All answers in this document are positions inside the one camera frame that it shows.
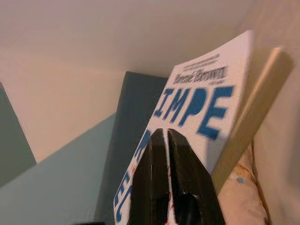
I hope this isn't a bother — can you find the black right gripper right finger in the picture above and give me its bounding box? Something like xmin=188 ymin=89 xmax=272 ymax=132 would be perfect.
xmin=167 ymin=128 xmax=226 ymax=225

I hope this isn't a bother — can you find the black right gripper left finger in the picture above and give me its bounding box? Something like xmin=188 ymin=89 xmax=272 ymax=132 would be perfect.
xmin=130 ymin=128 xmax=173 ymax=225

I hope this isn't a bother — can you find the pink pillow with coloured spots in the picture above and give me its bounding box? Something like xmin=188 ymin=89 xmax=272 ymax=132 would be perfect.
xmin=217 ymin=140 xmax=271 ymax=225

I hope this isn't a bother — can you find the white blue magazine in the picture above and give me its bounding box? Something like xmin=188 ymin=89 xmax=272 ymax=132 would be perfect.
xmin=112 ymin=30 xmax=255 ymax=225

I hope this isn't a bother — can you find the grey-blue upholstered headboard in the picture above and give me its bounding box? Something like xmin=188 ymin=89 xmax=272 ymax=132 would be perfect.
xmin=95 ymin=71 xmax=170 ymax=225

